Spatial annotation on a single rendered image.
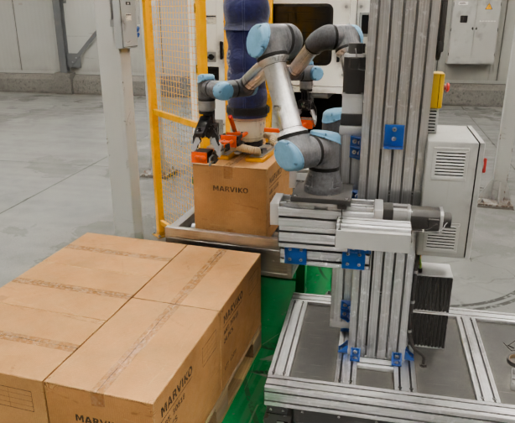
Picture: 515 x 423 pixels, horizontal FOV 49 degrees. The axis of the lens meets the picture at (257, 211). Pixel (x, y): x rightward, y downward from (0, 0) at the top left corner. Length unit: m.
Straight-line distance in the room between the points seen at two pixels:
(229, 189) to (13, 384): 1.39
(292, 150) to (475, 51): 9.44
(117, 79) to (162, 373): 2.25
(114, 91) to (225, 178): 1.21
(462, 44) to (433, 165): 9.05
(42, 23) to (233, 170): 10.81
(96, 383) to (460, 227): 1.45
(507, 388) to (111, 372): 1.61
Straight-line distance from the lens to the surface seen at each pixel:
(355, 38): 2.77
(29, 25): 13.55
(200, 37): 3.54
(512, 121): 5.46
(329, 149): 2.07
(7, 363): 2.18
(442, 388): 2.56
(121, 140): 3.83
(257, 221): 2.89
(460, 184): 2.26
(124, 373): 2.00
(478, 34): 11.26
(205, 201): 2.95
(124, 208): 3.96
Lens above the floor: 1.69
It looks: 20 degrees down
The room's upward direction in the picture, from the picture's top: straight up
